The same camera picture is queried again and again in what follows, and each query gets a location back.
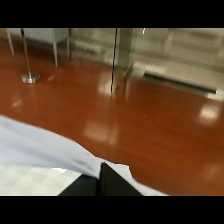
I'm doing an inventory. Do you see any black cable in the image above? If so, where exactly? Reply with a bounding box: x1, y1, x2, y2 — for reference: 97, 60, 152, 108
110, 28, 119, 97

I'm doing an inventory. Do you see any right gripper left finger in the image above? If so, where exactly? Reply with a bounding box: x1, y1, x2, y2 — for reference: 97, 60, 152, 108
58, 173, 101, 197

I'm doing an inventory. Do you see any white table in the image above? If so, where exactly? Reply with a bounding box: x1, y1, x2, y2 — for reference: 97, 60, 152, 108
5, 28, 72, 69

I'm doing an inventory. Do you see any silver stand with round base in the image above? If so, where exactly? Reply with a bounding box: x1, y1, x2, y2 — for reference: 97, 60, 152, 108
20, 28, 41, 85

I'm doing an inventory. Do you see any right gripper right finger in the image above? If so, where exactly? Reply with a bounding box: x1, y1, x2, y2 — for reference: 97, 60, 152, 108
99, 161, 143, 197

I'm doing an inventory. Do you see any light blue shirt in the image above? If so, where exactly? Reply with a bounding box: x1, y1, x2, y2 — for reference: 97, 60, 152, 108
0, 114, 168, 197

